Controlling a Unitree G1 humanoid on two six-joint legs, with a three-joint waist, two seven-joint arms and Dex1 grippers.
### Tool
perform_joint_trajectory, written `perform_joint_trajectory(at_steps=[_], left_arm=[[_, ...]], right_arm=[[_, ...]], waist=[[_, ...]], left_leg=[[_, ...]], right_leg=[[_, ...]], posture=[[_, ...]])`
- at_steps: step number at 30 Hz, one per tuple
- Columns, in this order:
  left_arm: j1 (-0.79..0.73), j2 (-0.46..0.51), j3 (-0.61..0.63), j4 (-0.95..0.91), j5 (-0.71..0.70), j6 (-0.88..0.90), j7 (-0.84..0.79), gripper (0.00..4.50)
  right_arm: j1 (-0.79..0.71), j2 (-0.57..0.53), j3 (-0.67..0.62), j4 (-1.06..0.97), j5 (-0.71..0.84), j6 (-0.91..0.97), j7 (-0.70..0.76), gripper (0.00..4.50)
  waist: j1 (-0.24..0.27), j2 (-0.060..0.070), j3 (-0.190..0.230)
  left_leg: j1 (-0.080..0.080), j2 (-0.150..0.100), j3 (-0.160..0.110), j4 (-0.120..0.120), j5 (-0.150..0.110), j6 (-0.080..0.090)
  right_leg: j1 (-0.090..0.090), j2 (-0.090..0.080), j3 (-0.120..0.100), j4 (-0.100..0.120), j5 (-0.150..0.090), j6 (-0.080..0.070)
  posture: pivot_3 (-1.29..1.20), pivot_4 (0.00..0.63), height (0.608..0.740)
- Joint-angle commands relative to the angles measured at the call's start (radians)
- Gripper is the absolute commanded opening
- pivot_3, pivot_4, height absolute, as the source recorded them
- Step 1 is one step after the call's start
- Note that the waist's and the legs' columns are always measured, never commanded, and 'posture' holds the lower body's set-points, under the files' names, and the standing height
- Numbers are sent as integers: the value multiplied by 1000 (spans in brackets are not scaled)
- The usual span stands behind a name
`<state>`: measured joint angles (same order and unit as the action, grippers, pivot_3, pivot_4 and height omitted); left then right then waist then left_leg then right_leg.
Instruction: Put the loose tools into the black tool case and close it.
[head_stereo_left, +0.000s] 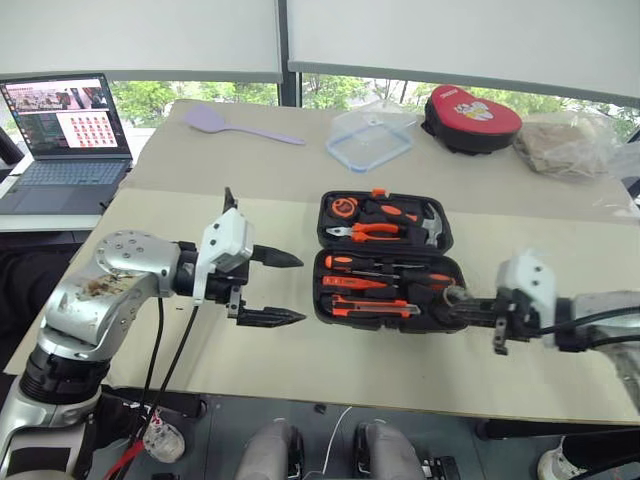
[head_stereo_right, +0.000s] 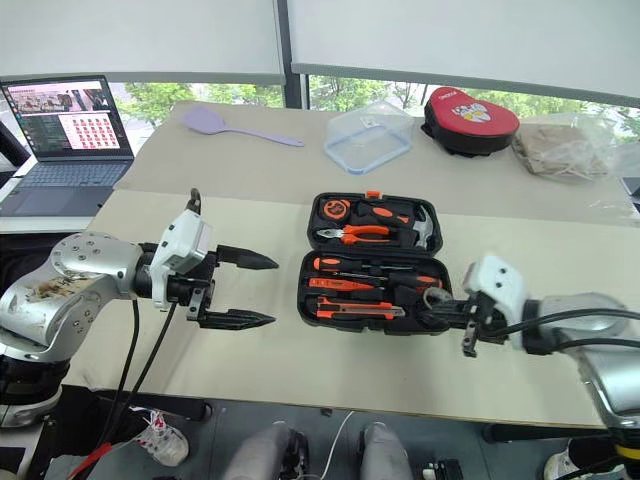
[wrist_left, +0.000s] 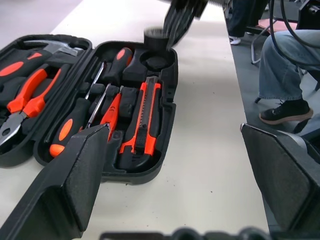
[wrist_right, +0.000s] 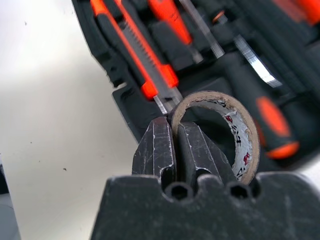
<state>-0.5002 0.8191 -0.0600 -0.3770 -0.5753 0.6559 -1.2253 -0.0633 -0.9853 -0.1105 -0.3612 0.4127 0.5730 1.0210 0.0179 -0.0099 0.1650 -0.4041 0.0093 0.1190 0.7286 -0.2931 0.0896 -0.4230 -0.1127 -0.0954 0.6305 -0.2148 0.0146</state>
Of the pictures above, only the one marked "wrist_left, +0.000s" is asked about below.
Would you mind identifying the person leg in dark jeans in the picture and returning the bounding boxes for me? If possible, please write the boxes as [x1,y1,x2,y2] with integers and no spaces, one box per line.
[227,0,267,38]

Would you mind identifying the orange tester pen screwdriver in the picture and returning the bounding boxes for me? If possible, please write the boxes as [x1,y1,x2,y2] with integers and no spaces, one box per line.
[99,85,125,133]

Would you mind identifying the black hanging cable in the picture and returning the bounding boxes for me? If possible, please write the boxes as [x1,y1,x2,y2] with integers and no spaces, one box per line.
[269,0,320,69]

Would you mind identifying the orange handled pliers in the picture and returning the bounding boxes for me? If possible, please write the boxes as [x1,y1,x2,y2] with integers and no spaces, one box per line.
[0,67,62,149]

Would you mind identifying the orange black utility knife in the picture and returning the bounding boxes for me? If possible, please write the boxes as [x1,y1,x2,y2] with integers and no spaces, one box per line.
[118,76,162,161]

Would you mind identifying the person leg in light jeans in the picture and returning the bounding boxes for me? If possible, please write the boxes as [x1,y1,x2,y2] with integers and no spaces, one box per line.
[258,29,320,101]

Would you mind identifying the black orange flat screwdriver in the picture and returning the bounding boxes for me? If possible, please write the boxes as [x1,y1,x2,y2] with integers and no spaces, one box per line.
[49,60,105,158]

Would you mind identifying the black orange Phillips screwdriver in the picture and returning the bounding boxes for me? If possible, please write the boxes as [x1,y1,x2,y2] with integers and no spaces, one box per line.
[87,47,134,126]

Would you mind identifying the metal chair frame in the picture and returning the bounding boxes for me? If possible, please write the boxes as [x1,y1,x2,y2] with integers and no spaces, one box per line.
[250,18,278,66]

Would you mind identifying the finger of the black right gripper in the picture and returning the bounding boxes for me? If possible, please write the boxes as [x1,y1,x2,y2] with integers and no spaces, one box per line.
[162,9,181,49]
[174,12,201,47]

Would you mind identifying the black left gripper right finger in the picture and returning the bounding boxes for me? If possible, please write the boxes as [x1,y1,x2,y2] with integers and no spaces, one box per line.
[240,122,320,233]

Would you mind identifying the claw hammer black orange handle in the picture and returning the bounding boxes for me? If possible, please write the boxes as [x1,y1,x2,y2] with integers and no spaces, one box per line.
[0,39,79,79]

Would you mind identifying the black sneaker with brown sole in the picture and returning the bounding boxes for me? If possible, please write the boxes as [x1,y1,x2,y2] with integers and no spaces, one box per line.
[258,99,314,126]

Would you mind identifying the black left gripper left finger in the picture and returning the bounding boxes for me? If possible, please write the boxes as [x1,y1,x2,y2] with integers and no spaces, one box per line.
[0,123,112,240]

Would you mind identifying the black plastic tool case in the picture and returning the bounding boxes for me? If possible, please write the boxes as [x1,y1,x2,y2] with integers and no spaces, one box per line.
[0,33,180,185]

